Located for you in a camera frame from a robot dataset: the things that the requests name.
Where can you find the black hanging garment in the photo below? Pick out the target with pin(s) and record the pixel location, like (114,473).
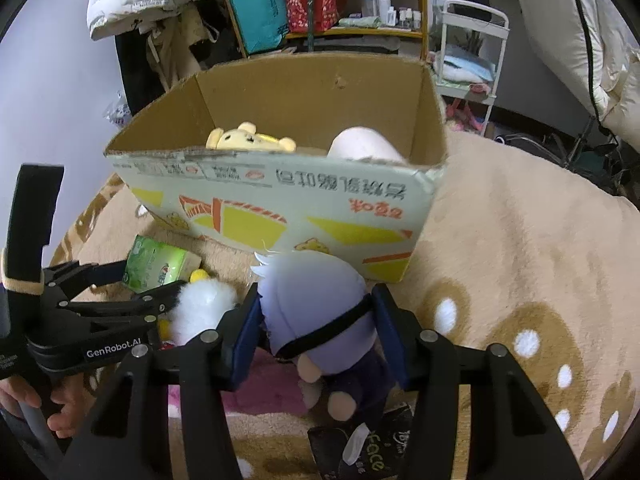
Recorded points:
(137,75)

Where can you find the white quilt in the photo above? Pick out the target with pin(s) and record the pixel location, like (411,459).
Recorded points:
(575,20)

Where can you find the green folded cloth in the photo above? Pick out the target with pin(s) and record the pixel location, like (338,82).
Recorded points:
(360,21)

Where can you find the red patterned gift bag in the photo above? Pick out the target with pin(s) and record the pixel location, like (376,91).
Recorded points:
(305,0)

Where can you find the teal bag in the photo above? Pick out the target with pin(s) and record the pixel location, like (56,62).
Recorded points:
(257,10)

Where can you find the green tissue packet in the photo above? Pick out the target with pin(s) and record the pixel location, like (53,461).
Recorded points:
(155,262)

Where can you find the white fluffy plush duck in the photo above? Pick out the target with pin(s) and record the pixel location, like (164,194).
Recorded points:
(205,305)

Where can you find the yellow bear plush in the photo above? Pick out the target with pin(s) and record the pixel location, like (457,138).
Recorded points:
(240,139)

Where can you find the white-haired blindfolded plush doll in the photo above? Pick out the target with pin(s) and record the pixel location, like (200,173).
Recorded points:
(315,300)

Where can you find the beige hanging coat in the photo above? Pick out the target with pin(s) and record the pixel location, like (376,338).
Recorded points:
(175,45)

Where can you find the clear plastic bag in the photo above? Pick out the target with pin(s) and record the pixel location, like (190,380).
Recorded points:
(117,110)

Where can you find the printed cardboard box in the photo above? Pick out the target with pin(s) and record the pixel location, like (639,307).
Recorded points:
(320,95)

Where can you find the beige deer-print blanket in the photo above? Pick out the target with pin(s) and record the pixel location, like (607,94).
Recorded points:
(515,260)

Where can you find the person's left hand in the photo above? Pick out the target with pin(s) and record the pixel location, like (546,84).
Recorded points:
(67,407)

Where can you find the pink toy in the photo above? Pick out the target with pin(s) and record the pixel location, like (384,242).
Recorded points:
(462,115)

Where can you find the pale pink round plush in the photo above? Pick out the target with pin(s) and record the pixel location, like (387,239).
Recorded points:
(365,145)

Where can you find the dark metal frame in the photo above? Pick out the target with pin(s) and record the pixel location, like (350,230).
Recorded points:
(590,155)

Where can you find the pink cloth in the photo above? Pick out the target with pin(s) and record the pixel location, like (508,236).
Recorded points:
(272,385)

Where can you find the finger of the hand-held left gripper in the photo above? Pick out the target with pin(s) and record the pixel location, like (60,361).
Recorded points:
(150,300)
(87,272)

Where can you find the white plastic bottle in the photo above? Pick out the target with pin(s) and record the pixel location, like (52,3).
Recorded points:
(384,7)

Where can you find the wooden shelf with items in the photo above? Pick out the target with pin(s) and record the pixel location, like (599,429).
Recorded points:
(360,34)

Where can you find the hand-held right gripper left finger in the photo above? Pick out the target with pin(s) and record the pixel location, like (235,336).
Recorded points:
(239,345)

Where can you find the blue and white pillow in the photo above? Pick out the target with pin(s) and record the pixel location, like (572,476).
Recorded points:
(465,65)

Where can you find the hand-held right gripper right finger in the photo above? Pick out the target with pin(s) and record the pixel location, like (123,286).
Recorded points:
(397,345)

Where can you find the white metal cart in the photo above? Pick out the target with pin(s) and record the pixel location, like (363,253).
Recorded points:
(495,25)

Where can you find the black plastic packet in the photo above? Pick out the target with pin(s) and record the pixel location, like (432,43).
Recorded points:
(330,447)

